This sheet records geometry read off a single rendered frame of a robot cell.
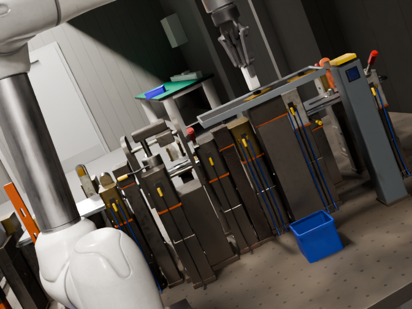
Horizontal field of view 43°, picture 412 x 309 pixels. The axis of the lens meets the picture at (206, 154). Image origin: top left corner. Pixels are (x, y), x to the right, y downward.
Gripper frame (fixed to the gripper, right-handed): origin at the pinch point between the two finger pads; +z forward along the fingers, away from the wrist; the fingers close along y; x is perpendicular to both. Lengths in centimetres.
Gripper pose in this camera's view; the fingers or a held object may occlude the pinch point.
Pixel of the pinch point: (251, 76)
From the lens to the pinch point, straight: 151.2
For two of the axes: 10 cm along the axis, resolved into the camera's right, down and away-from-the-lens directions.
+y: -4.9, 0.1, 8.7
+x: -7.7, 4.5, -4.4
